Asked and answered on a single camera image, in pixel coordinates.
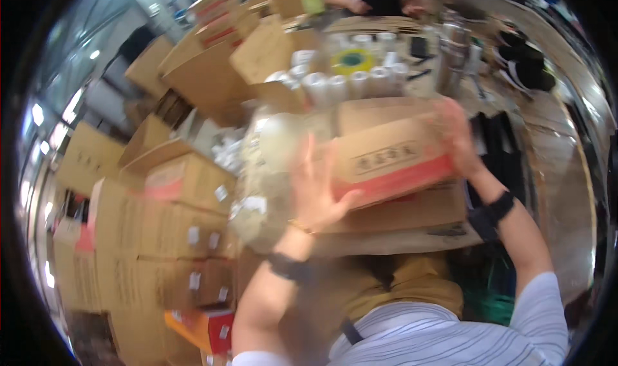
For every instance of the black cloth pile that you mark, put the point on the black cloth pile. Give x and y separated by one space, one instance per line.
526 59

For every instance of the flat brown cardboard sheet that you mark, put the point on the flat brown cardboard sheet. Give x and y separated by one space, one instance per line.
410 221

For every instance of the person's body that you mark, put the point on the person's body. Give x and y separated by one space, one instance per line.
425 327

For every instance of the red striped cardboard box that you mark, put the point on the red striped cardboard box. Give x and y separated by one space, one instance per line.
386 158

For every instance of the stack of sealed brown cartons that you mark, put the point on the stack of sealed brown cartons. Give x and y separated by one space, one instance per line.
145 240

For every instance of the clear plastic bag of goods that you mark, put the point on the clear plastic bag of goods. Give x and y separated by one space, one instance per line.
263 173

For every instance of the yellow tape roll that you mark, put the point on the yellow tape roll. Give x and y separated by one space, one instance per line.
352 61

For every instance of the row of white rolls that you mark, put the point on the row of white rolls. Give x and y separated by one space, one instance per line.
347 84

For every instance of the pile of black bags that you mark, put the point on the pile of black bags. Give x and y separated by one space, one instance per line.
499 153

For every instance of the heap of open brown cartons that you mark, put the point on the heap of open brown cartons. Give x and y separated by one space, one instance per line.
217 62

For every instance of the steel flasks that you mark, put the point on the steel flasks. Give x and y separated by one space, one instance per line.
451 57

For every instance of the orange and red box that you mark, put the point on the orange and red box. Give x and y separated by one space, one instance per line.
203 327

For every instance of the person's right fingers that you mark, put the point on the person's right fingers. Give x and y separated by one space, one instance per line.
446 112

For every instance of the black wrist band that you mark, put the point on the black wrist band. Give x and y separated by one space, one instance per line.
490 214
289 268

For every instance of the person's left hand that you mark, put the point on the person's left hand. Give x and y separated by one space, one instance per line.
311 192

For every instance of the person's right hand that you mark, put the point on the person's right hand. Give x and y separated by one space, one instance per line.
456 134

